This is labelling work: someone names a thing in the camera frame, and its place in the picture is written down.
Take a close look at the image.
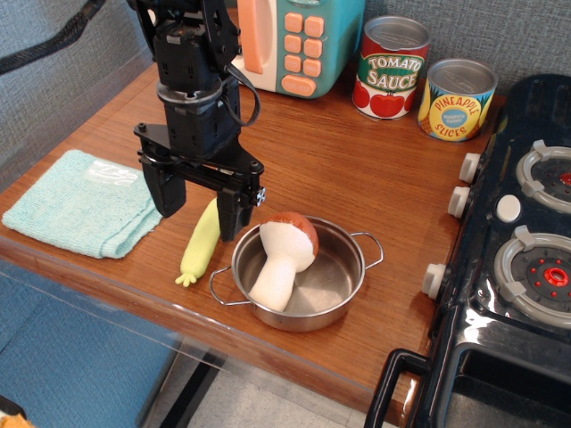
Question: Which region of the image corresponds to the plush brown mushroom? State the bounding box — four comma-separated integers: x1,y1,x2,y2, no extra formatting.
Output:
249,211,319,312

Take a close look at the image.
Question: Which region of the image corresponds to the pineapple slices can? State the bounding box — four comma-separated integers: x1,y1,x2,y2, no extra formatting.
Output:
418,58,498,142

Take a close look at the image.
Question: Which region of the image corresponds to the light blue towel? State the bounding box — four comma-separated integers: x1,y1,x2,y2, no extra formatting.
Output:
2,150,161,259

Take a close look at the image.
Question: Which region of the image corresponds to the black toy stove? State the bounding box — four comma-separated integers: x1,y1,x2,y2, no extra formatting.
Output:
366,74,570,427

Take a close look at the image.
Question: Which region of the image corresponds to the black braided cable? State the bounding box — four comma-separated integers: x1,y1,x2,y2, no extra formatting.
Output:
0,0,108,76

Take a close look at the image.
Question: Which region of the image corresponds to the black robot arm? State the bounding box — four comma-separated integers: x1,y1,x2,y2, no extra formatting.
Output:
129,1,265,242

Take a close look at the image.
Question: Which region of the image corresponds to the orange plush object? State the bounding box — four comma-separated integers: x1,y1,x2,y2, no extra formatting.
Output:
0,414,35,428

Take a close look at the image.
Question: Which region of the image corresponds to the spoon with green handle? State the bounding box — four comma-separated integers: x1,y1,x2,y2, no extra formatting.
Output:
175,198,220,287

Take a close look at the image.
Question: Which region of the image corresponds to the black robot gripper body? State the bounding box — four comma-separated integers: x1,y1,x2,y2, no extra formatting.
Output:
133,81,265,207

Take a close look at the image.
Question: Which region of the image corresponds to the small steel pot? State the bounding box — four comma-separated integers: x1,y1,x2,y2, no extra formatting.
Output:
209,216,385,333

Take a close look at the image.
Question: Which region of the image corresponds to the tomato sauce can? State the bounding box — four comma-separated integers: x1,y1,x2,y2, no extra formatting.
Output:
352,15,431,119

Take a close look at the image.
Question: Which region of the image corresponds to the teal toy microwave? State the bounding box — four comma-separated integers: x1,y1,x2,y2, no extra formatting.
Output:
231,0,365,99

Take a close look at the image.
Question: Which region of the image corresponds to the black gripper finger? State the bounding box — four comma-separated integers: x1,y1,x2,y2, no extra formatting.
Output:
217,189,253,242
141,158,186,218

